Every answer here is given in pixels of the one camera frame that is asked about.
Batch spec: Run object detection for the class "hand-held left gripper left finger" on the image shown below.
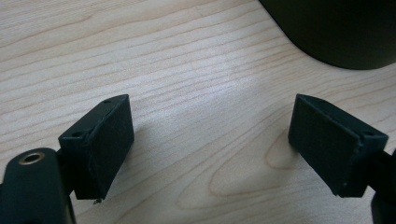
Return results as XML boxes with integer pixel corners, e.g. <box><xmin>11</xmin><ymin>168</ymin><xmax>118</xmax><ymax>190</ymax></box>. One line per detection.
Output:
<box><xmin>57</xmin><ymin>93</ymin><xmax>135</xmax><ymax>202</ymax></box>

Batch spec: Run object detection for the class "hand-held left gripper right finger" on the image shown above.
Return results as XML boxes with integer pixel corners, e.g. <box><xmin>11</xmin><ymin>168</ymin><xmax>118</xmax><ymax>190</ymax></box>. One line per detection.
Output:
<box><xmin>288</xmin><ymin>93</ymin><xmax>389</xmax><ymax>199</ymax></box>

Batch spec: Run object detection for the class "dark brown square storage box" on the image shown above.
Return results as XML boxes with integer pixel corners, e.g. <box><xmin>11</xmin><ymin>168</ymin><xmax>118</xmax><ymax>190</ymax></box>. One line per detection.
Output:
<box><xmin>258</xmin><ymin>0</ymin><xmax>396</xmax><ymax>71</ymax></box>

